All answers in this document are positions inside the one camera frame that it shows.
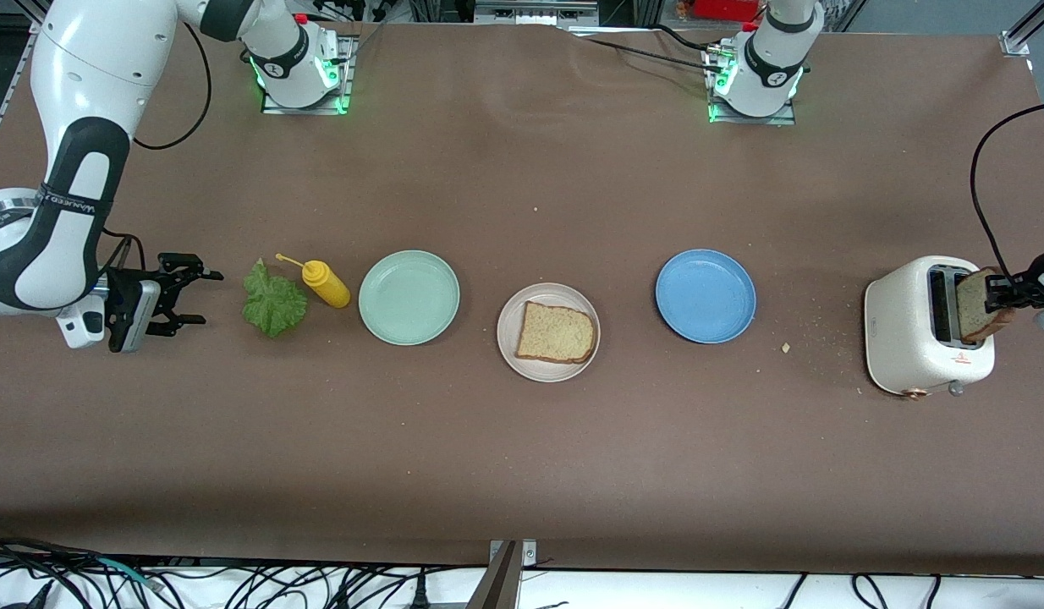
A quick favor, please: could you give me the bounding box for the brown bread slice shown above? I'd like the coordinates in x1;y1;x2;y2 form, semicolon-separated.
516;301;596;365
955;267;1015;343

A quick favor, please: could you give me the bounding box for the yellow squeeze sauce bottle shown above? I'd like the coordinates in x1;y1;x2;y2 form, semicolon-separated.
275;253;351;309

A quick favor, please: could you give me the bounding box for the mint green plate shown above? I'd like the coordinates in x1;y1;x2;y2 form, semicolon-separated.
358;250;461;347

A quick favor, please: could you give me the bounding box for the blue plate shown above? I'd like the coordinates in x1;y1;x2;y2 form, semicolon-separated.
655;249;757;344

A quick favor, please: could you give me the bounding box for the beige plate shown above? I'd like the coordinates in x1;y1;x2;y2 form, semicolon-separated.
497;283;602;383

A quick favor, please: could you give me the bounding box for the green lettuce leaf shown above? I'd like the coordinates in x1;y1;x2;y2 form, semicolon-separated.
242;259;309;338

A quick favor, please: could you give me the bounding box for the white two-slot toaster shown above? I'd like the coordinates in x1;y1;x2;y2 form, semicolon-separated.
864;255;996;400

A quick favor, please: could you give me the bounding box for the red box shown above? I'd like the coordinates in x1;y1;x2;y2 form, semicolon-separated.
691;0;764;22

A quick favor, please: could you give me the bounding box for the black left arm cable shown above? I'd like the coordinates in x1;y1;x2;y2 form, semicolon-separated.
970;101;1044;280

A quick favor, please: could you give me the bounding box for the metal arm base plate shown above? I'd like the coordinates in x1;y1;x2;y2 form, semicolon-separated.
260;34;355;116
706;47;798;126

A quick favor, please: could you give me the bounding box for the aluminium frame profile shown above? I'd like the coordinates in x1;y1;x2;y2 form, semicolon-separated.
1000;0;1044;57
0;0;53;166

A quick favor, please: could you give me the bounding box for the teal cable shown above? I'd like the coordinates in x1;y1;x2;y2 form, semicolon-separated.
95;557;164;590

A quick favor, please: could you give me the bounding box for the black table cable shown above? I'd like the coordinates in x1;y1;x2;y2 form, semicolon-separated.
564;25;730;77

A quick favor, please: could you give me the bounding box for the dark frame bar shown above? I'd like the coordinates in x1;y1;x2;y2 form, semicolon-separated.
467;541;523;609

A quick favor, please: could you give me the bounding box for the metal corner bracket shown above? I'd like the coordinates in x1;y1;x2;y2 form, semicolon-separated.
489;539;538;568

